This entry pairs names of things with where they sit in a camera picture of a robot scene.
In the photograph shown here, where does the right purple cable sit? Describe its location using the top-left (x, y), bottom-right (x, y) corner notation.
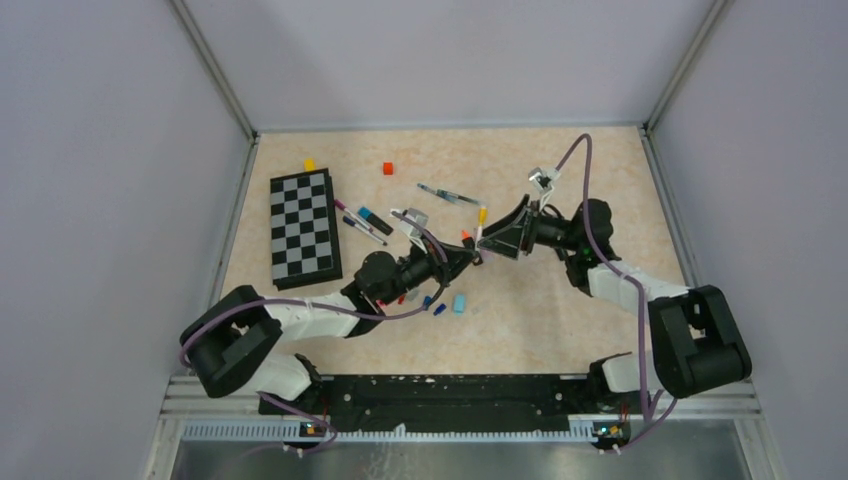
top-left (553, 133), bottom-right (680, 454)

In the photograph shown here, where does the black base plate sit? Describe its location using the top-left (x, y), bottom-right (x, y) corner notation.
top-left (292, 374), bottom-right (641, 433)

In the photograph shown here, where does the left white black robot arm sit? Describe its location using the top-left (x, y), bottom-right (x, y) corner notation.
top-left (179, 242), bottom-right (481, 414)

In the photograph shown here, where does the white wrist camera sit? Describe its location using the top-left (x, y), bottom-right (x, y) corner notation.
top-left (390, 208), bottom-right (429, 252)
top-left (528, 167), bottom-right (560, 210)

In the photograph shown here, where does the light blue highlighter cap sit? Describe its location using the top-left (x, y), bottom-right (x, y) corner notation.
top-left (452, 294), bottom-right (466, 315)

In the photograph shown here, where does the black grey checkerboard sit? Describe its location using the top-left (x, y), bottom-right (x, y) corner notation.
top-left (269, 168), bottom-right (343, 291)

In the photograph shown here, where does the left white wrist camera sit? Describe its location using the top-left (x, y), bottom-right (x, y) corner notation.
top-left (390, 208), bottom-right (429, 252)

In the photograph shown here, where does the black orange cap highlighter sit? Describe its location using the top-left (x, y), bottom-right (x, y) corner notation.
top-left (461, 230), bottom-right (477, 252)

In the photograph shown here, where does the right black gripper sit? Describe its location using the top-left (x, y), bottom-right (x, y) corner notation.
top-left (478, 195), bottom-right (583, 260)

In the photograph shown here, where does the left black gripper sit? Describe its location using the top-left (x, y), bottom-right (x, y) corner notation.
top-left (380, 230), bottom-right (479, 306)

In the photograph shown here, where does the clear teal gel pen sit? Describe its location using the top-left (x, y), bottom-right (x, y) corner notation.
top-left (416, 183), bottom-right (483, 206)

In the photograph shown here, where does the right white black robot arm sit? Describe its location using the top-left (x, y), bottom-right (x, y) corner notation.
top-left (480, 198), bottom-right (753, 412)

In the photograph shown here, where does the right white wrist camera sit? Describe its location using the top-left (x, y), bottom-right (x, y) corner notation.
top-left (528, 167), bottom-right (560, 210)

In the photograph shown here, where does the black blue cap highlighter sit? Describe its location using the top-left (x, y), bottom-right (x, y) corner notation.
top-left (357, 206), bottom-right (394, 235)

